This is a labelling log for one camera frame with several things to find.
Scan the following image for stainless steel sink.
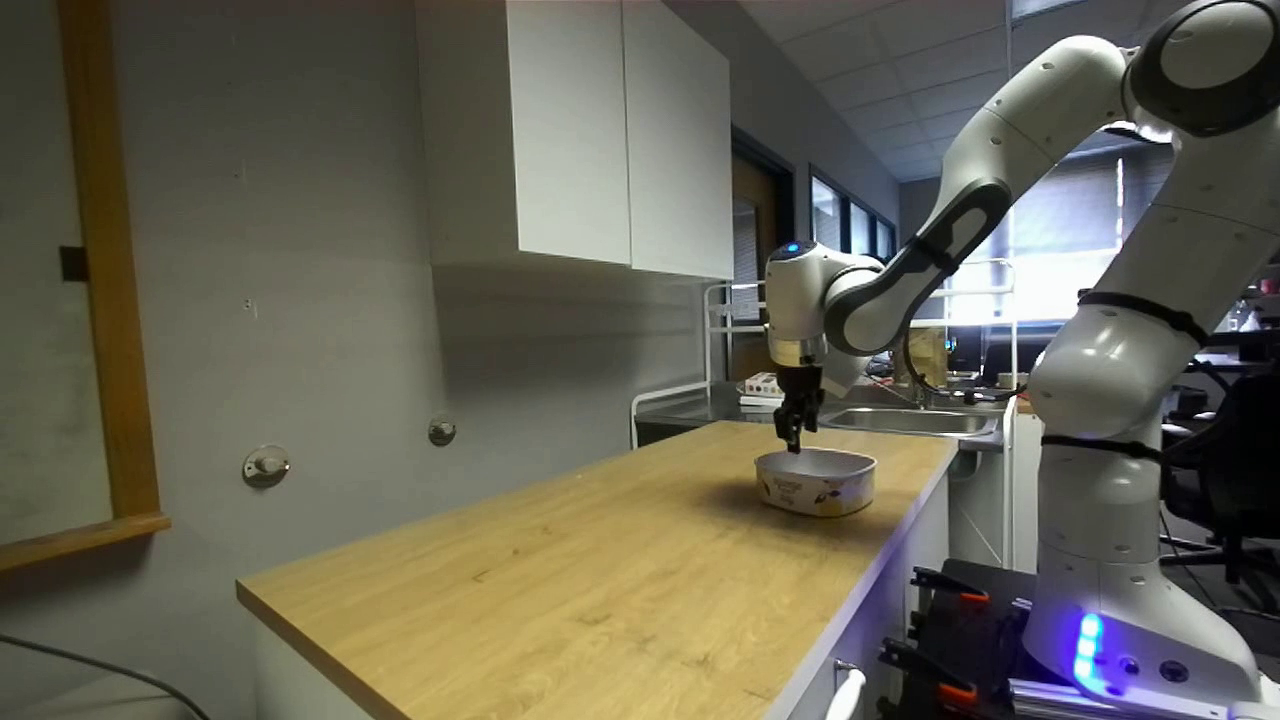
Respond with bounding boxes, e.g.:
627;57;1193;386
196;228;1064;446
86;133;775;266
810;394;1006;438

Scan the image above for wooden framed whiteboard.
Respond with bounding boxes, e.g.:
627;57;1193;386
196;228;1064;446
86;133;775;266
0;0;173;577

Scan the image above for brown paper bag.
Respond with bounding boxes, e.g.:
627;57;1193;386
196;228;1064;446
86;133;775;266
904;325;953;390

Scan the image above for white wire rack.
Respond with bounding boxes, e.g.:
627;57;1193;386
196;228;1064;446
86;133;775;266
627;266;1019;450

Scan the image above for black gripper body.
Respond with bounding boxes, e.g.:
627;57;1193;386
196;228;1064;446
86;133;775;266
770;362;829;433

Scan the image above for black clamps with orange tips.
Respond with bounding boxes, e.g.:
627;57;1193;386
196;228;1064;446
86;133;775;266
876;562;1041;720

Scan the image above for white plastic tub bowl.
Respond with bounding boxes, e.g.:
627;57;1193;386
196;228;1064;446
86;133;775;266
753;443;879;521

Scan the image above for thin black loose cable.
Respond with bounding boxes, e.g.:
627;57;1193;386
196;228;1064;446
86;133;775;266
0;626;216;720

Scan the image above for red and white box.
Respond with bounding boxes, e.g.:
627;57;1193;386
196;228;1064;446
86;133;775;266
734;371;783;415

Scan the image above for white wall cabinet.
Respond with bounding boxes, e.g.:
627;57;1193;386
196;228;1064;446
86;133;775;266
411;0;734;285

